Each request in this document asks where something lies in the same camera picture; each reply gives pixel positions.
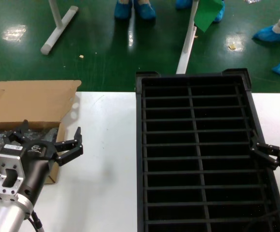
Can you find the brown cardboard box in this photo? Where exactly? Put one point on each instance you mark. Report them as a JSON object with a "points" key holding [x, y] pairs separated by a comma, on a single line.
{"points": [[33, 104]]}

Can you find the person in white shirt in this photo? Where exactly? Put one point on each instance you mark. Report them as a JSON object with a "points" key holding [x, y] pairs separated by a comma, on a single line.
{"points": [[124, 10]]}

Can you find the black slotted container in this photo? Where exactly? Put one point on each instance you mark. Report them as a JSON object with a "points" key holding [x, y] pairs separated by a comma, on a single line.
{"points": [[139, 120]]}

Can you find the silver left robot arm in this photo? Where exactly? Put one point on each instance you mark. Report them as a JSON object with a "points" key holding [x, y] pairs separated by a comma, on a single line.
{"points": [[4, 215]]}

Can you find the green tablecloth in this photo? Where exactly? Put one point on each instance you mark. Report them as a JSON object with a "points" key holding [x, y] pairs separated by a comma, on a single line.
{"points": [[207, 14]]}

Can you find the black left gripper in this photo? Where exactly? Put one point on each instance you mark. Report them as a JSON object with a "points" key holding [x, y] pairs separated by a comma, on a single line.
{"points": [[37, 154]]}

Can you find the crumpled silver wrapper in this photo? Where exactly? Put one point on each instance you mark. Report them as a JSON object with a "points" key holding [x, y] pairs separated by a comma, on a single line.
{"points": [[251, 1]]}

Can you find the silver left wrist bracket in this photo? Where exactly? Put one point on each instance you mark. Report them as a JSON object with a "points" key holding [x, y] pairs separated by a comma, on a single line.
{"points": [[9, 160]]}

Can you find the white table leg with foot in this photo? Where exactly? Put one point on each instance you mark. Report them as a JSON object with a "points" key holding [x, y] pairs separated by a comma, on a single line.
{"points": [[57, 31], [185, 50]]}

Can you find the blue shoe covers right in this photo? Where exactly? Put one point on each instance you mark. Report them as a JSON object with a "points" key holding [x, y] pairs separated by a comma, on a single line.
{"points": [[270, 33]]}

